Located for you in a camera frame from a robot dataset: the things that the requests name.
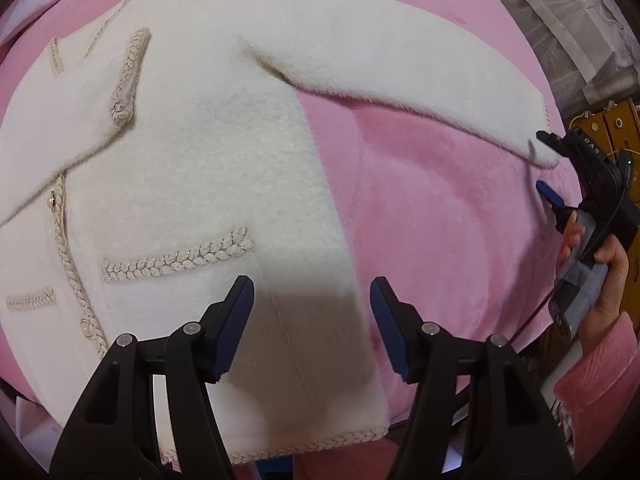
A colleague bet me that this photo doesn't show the pink plush blanket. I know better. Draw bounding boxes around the pink plush blanket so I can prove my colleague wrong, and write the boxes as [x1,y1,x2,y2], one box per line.
[0,0,591,480]

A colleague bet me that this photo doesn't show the white paper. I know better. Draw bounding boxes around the white paper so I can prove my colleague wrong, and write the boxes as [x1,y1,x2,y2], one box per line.
[14,395,67,458]

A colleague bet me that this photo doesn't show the person's right hand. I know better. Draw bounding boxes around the person's right hand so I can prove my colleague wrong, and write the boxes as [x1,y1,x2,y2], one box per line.
[557,210,632,356]

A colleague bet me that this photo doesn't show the person's right forearm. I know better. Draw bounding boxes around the person's right forearm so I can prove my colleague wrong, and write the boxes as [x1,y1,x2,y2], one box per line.
[552,312,640,476]

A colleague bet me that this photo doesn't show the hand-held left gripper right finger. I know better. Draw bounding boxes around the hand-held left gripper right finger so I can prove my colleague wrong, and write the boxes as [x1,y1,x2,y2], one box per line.
[369,276,577,480]

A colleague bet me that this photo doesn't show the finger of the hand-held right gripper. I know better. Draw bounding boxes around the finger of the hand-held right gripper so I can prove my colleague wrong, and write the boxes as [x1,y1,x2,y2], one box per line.
[535,181,569,214]
[536,130,569,159]

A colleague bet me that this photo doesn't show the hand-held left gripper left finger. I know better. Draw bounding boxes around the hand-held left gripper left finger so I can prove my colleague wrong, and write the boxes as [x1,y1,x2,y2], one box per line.
[47,275,256,480]

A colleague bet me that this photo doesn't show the white fluffy jacket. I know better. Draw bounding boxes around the white fluffy jacket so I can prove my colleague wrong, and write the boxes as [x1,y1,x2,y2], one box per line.
[0,0,563,466]

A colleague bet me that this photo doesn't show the yellow wooden cabinet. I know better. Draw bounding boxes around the yellow wooden cabinet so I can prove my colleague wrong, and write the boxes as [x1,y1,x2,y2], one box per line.
[565,100,640,161]

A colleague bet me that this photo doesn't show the white lace curtain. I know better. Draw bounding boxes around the white lace curtain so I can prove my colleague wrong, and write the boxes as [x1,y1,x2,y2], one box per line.
[475,0,640,111]

